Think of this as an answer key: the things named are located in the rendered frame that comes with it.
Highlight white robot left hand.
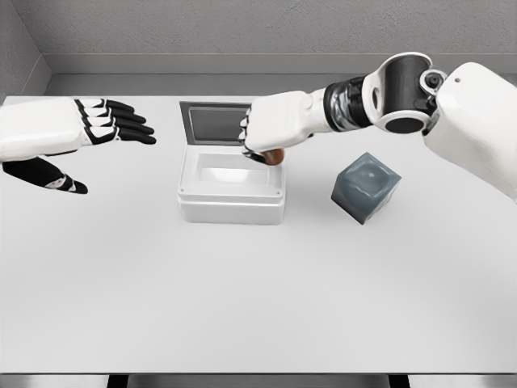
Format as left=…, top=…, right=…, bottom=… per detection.
left=0, top=97, right=158, bottom=196

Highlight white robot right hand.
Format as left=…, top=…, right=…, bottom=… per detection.
left=238, top=91, right=316, bottom=167

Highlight small brown round object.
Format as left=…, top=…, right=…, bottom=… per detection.
left=261, top=148, right=285, bottom=167

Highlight white box lid grey inside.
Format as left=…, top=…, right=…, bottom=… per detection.
left=179, top=100, right=254, bottom=147

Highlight white open box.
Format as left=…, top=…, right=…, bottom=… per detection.
left=177, top=144, right=286, bottom=226

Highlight grey translucent cube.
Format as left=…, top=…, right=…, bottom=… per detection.
left=330, top=151, right=402, bottom=225

